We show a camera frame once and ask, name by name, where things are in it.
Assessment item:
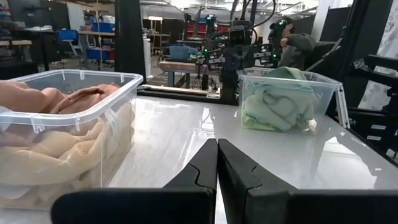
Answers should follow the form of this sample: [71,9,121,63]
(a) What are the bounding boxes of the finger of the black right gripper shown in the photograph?
[224,48,240,71]
[239,48,254,71]

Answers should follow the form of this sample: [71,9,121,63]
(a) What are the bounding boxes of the person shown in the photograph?
[277,16,338,71]

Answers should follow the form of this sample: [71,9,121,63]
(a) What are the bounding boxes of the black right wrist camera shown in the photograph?
[228,24,250,47]

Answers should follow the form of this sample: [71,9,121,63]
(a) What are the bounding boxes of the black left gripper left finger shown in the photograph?
[51,139,218,224]

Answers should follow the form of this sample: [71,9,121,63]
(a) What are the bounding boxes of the peach pink towel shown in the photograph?
[0,80,121,115]

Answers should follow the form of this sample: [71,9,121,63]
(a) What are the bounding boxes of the black pillar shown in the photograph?
[114,0,147,82]

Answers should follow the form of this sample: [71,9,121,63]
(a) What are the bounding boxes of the wooden workbench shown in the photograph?
[158,60,220,89]

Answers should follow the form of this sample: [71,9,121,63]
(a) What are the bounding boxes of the clear plastic bin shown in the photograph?
[237,66,351,135]
[0,68,144,211]

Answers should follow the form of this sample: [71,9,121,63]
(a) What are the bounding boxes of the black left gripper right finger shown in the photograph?
[218,139,398,224]

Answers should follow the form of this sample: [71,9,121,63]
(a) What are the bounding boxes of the blue plastic container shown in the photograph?
[169,45,200,62]

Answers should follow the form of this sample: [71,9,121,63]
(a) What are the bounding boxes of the blue plastic crate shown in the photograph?
[86,48,110,60]
[92,22,116,34]
[57,29,79,43]

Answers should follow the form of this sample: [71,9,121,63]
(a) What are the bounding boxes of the white cylinder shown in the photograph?
[142,37,152,78]

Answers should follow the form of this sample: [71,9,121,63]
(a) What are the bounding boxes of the pale green towel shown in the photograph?
[266,66,308,82]
[241,80,318,133]

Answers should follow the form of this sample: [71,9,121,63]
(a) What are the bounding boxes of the orange towel with white grid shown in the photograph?
[0,104,135,208]

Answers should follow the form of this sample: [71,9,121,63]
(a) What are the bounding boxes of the red storage boxes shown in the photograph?
[186,23,231,40]

